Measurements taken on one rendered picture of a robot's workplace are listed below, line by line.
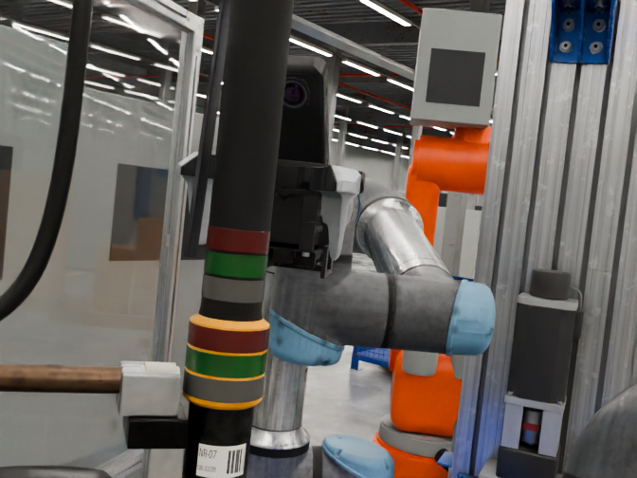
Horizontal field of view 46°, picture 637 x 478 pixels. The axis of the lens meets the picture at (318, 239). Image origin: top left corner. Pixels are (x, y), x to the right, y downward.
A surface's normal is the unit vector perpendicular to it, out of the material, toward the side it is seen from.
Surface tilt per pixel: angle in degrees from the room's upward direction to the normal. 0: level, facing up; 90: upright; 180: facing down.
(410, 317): 87
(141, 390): 90
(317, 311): 90
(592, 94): 90
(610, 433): 73
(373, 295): 60
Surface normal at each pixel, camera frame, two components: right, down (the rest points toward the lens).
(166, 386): 0.30, 0.08
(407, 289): 0.12, -0.65
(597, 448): -0.82, -0.33
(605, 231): -0.37, 0.01
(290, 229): -0.12, 0.04
